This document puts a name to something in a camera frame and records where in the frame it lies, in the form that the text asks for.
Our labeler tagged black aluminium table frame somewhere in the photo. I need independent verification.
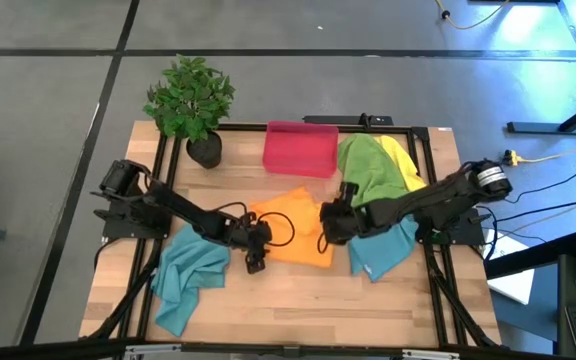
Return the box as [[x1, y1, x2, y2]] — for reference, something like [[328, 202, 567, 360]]
[[80, 113, 502, 360]]

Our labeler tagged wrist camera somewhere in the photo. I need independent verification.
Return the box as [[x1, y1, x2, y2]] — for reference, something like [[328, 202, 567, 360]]
[[244, 217, 273, 241], [320, 202, 350, 232]]

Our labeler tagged white flat box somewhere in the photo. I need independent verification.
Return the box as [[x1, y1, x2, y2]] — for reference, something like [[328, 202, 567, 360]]
[[482, 228, 537, 306]]

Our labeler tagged black left camera cable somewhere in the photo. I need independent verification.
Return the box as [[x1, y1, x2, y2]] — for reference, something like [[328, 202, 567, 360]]
[[202, 201, 297, 249]]

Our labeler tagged teal microfiber towel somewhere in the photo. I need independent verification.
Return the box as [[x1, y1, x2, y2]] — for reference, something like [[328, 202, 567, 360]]
[[347, 214, 421, 283], [150, 223, 232, 338]]

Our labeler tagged green microfiber towel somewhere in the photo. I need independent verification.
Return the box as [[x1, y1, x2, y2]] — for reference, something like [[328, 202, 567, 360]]
[[336, 132, 412, 209]]

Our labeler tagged yellow microfiber towel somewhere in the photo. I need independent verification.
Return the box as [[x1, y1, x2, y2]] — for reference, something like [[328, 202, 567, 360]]
[[375, 134, 428, 193]]

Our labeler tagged black camera cable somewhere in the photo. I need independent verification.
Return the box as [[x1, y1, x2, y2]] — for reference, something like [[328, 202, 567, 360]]
[[202, 201, 297, 249], [315, 229, 334, 255]]

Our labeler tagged silver aluminium bracket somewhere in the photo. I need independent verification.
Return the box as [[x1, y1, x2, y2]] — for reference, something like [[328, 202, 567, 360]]
[[124, 343, 183, 357], [401, 348, 462, 360]]

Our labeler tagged black right camera cable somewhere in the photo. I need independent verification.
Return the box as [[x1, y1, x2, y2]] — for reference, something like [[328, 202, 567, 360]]
[[315, 229, 334, 255]]

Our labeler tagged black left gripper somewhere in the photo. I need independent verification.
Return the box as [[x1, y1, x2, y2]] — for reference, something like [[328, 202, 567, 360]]
[[220, 212, 274, 276]]

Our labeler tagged yellow extension cable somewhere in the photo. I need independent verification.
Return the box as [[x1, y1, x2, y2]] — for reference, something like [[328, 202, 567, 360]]
[[435, 0, 512, 31]]

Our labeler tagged black bracket bar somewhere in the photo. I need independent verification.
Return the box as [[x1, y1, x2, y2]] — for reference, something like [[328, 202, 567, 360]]
[[302, 113, 395, 128]]

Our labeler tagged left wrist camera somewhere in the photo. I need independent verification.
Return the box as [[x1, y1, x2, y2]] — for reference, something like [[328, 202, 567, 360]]
[[244, 217, 273, 241]]

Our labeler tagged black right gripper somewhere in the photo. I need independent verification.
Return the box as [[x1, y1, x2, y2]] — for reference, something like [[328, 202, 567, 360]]
[[319, 181, 369, 246]]

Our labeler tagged pink translucent plastic basket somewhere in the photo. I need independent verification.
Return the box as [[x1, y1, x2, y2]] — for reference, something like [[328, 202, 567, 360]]
[[261, 120, 340, 180]]

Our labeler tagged orange microfiber towel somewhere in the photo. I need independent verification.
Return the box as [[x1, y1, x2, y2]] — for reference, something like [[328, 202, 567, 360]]
[[249, 186, 337, 269]]

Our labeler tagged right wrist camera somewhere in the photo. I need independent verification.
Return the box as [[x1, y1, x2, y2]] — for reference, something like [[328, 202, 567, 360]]
[[320, 202, 350, 232]]

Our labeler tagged artificial green potted plant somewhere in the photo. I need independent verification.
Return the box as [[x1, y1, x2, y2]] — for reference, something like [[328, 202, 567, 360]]
[[142, 53, 237, 170]]

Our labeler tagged black office desk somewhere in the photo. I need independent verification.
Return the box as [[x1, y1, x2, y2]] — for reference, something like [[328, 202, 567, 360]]
[[482, 232, 576, 360]]

